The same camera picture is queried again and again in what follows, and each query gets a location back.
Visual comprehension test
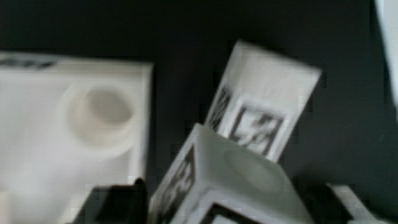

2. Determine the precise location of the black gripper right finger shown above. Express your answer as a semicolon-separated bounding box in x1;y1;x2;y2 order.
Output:
301;181;388;224

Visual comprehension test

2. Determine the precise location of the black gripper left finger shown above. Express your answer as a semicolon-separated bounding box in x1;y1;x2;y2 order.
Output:
74;178;148;224

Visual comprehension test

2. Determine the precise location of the white chair leg with tag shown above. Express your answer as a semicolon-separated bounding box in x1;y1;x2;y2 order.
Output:
148;125;315;224

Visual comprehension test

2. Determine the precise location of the white chair seat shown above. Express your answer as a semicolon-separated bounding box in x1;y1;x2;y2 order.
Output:
0;50;154;224

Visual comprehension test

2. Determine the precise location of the white chair leg front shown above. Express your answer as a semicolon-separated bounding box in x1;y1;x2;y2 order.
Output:
205;41;322;161

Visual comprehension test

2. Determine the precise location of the white obstacle fence wall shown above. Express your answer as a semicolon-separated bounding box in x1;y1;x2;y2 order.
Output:
376;0;398;118

